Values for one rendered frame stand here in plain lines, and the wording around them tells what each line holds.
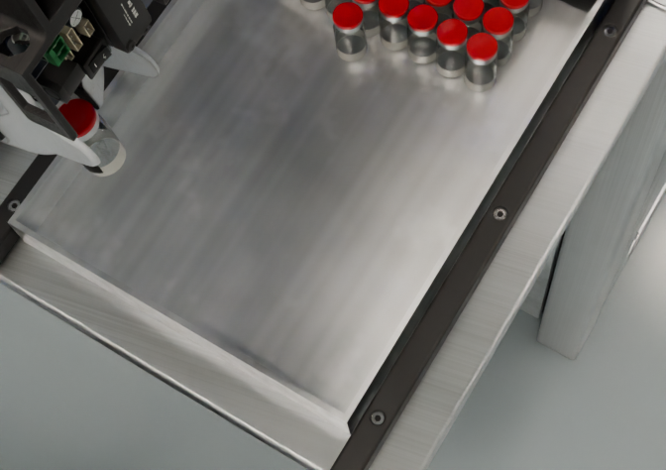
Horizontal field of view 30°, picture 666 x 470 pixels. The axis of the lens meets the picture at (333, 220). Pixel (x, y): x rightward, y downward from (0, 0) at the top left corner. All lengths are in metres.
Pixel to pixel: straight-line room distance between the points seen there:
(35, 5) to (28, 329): 1.39
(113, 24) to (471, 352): 0.39
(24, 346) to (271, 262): 1.02
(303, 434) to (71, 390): 1.01
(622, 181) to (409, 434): 0.46
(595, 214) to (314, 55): 0.46
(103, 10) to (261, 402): 0.38
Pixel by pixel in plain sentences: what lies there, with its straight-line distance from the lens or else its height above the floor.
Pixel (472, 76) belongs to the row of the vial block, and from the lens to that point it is 0.84.
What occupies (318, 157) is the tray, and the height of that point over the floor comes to 0.88.
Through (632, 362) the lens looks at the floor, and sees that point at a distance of 1.72.
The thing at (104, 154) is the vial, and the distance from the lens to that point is 0.62.
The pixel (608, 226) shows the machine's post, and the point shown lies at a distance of 1.26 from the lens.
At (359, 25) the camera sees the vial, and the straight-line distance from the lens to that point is 0.83.
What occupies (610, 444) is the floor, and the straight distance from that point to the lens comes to 1.69.
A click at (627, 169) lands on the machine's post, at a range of 1.13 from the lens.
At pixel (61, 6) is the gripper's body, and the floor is 1.28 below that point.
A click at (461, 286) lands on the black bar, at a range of 0.78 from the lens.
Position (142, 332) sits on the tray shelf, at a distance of 0.81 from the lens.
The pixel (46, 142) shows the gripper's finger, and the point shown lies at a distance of 0.55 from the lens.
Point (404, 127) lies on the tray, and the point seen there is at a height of 0.88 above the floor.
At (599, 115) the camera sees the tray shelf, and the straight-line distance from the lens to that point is 0.86.
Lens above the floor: 1.64
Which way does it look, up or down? 68 degrees down
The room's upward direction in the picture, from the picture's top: 12 degrees counter-clockwise
